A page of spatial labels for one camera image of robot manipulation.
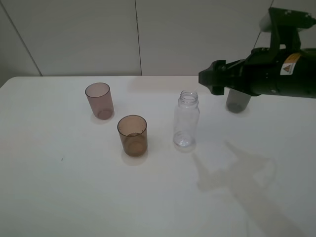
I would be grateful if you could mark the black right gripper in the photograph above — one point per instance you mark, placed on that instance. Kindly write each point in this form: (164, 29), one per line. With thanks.
(291, 74)

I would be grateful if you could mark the clear plastic water bottle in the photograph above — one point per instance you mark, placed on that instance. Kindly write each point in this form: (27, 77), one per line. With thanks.
(186, 116)

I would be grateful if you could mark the grey translucent plastic cup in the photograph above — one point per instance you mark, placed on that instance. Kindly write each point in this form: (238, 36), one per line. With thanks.
(237, 101)

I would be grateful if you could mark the brown translucent plastic cup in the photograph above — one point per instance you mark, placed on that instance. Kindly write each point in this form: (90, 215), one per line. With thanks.
(132, 130)

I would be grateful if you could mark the pink translucent plastic cup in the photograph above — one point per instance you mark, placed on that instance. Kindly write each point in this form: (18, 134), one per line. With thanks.
(100, 100)

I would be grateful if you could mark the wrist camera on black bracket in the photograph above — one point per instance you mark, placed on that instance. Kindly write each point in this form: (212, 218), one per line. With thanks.
(284, 26)

